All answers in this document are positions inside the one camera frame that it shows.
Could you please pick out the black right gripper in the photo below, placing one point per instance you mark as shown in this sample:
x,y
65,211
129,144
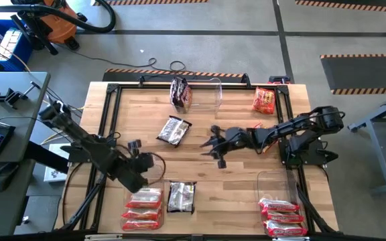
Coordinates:
x,y
236,139

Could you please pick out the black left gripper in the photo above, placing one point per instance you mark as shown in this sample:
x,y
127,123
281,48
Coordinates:
x,y
129,172

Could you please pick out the clear plastic bin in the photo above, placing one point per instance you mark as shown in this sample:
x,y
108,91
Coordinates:
x,y
152,177
206,97
276,184

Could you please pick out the black Maruchan noodle pack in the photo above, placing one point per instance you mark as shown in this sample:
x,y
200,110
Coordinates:
x,y
181,197
180,95
174,131

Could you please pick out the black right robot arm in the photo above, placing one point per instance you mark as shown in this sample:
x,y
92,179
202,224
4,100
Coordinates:
x,y
300,125

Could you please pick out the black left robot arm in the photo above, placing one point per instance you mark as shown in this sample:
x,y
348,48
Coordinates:
x,y
79,137

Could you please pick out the white box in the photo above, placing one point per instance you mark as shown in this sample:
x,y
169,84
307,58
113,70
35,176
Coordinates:
x,y
54,174

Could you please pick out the black flat strip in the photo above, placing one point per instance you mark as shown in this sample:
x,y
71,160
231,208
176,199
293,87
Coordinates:
x,y
47,157

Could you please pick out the black hazard-striped floor mat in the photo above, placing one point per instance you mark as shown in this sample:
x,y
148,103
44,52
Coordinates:
x,y
129,76
347,4
364,72
146,1

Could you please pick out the red black device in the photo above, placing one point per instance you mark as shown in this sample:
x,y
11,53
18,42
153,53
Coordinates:
x,y
279,79

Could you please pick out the grey desk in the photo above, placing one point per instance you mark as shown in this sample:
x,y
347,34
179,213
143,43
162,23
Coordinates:
x,y
8,187

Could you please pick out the black computer mouse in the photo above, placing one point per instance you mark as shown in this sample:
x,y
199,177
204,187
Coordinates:
x,y
3,175

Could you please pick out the black desk clamp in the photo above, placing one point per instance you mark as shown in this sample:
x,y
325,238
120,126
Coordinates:
x,y
10,97

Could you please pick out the blue plastic crate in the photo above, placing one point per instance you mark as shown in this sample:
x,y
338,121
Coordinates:
x,y
25,53

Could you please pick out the orange shop vacuum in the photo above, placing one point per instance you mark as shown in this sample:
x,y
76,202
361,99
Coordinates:
x,y
60,25

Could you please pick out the grey metal cart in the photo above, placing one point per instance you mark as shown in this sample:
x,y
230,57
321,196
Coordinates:
x,y
379,147

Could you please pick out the black aluminium table frame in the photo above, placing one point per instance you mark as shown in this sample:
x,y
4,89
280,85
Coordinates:
x,y
111,87

